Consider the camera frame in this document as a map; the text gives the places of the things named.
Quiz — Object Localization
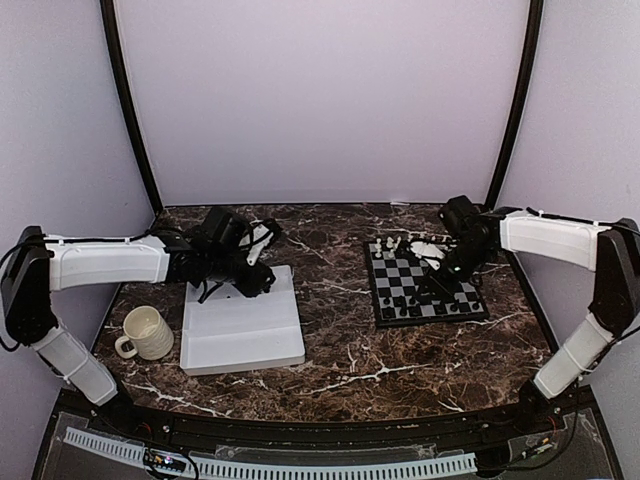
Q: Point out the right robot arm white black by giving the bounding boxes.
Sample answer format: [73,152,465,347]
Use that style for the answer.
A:
[419,195,639,434]

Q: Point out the black front rail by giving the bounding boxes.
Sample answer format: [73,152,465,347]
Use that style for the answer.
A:
[54,387,591,456]

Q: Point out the white cable duct strip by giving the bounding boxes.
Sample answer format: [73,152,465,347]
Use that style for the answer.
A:
[63,427,477,479]

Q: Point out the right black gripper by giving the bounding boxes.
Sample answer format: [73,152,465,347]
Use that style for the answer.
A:
[415,239,494,302]

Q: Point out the white plastic tray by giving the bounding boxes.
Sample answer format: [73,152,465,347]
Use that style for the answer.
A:
[180,265,306,376]

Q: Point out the black grey chessboard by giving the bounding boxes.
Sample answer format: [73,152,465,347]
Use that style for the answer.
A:
[363,237,489,328]

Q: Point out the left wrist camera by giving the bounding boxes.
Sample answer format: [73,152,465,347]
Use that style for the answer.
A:
[239,219,282,266]

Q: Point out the tall black piece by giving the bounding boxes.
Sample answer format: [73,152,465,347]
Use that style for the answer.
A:
[394,296,408,317]

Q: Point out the black frame post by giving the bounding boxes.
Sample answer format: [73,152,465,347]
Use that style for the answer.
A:
[99,0,164,216]
[484,0,544,209]

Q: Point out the white chess pieces row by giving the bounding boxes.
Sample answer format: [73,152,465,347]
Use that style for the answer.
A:
[371,236,402,259]

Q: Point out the left black frame post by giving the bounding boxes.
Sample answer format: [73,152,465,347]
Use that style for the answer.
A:
[99,0,164,216]

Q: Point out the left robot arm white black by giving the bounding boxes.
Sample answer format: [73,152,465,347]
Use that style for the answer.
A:
[1,207,282,436]

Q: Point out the right black frame post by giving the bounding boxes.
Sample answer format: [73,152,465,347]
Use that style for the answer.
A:
[484,0,544,209]

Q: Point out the cream ceramic mug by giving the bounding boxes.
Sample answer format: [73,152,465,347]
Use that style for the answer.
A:
[114,306,174,361]

